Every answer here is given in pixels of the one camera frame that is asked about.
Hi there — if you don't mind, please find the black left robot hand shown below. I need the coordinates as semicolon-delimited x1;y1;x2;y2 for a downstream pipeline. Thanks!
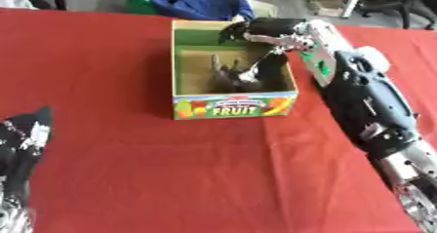
0;105;55;199

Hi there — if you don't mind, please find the grey soft toy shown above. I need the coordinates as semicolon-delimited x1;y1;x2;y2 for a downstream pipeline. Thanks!
210;54;248;94

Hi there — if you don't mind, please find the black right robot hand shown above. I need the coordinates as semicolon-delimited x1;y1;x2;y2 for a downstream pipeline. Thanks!
217;17;318;93

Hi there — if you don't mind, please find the tan cardboard box green inside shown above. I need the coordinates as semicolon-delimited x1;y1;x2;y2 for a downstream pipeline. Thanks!
171;19;300;121

